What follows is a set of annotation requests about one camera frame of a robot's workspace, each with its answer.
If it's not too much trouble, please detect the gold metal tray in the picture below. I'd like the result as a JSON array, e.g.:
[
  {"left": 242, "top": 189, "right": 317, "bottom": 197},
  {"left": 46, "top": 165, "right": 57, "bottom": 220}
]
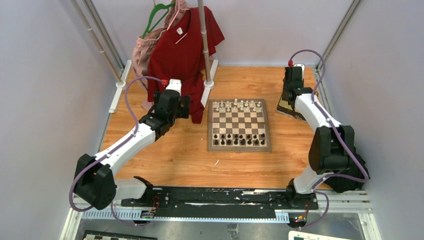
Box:
[{"left": 276, "top": 96, "right": 306, "bottom": 122}]

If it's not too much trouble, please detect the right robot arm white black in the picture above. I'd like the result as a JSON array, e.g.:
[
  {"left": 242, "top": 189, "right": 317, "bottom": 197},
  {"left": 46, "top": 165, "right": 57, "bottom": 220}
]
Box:
[{"left": 277, "top": 64, "right": 354, "bottom": 209}]

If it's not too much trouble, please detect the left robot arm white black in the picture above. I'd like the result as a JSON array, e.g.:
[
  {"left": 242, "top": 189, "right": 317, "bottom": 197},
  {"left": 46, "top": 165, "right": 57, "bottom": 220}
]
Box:
[{"left": 69, "top": 89, "right": 190, "bottom": 211}]

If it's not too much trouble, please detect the white chess piece row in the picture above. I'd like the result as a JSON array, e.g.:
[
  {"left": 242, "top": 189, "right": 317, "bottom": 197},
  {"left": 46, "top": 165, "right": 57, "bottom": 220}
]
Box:
[{"left": 209, "top": 98, "right": 266, "bottom": 113}]

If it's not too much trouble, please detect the wooden chess board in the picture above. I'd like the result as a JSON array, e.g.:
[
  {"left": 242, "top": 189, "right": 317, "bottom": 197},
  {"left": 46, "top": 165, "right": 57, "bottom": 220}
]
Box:
[{"left": 207, "top": 99, "right": 272, "bottom": 153}]

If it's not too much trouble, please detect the red t-shirt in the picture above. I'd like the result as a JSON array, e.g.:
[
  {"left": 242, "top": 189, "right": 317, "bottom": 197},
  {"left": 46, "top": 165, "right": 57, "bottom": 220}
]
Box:
[{"left": 148, "top": 7, "right": 205, "bottom": 124}]

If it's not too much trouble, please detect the pink garment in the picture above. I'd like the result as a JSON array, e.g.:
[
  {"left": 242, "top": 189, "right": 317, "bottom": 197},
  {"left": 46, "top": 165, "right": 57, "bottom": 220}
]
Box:
[{"left": 131, "top": 0, "right": 190, "bottom": 112}]

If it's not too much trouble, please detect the green clothes hanger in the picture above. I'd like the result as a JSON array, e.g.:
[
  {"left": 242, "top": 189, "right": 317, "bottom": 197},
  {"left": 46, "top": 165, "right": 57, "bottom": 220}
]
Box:
[{"left": 140, "top": 1, "right": 176, "bottom": 39}]

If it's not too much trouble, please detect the black cloth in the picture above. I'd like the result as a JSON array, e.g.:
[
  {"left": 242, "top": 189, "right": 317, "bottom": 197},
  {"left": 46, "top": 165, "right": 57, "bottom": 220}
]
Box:
[{"left": 324, "top": 147, "right": 371, "bottom": 194}]

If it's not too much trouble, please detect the white clothes rack frame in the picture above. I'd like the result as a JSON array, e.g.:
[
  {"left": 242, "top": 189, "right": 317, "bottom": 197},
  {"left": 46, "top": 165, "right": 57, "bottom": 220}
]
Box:
[{"left": 70, "top": 0, "right": 219, "bottom": 114}]

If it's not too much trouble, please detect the black mounting rail base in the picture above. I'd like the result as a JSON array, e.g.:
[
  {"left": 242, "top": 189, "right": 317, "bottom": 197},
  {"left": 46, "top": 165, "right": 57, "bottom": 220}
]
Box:
[{"left": 120, "top": 186, "right": 319, "bottom": 220}]

